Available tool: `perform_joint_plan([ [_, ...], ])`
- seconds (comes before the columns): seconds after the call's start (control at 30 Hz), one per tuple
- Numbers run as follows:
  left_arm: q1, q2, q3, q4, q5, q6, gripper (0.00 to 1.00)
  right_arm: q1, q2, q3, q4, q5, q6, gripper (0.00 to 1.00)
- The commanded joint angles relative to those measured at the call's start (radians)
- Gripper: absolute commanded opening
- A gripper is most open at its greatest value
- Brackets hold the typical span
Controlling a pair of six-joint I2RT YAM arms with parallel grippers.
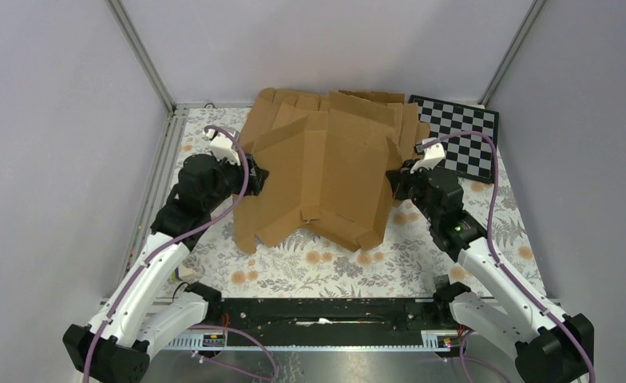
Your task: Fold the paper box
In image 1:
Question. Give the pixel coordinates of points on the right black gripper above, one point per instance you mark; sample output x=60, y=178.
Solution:
x=399, y=179

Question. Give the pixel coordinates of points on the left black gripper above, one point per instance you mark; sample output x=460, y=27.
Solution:
x=256, y=176

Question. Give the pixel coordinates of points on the brown cardboard box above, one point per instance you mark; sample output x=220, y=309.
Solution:
x=327, y=173

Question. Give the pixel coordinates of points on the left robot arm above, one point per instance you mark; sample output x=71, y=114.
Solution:
x=119, y=342

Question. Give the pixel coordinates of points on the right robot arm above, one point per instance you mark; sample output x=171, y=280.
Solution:
x=545, y=343

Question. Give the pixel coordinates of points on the black white checkerboard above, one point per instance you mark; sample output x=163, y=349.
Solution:
x=470, y=157

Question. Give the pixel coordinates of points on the floral table mat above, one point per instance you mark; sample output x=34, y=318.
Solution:
x=305, y=265

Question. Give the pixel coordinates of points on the stack of flat cardboard blanks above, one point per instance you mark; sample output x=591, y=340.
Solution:
x=407, y=129

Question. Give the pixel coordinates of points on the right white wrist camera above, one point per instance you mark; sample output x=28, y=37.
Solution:
x=432, y=152

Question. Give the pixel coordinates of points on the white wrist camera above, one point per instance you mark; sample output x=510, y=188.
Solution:
x=221, y=146
x=432, y=152

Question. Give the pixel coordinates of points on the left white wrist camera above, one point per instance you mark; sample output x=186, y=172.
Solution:
x=221, y=146

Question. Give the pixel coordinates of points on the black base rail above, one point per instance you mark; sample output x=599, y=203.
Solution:
x=337, y=323

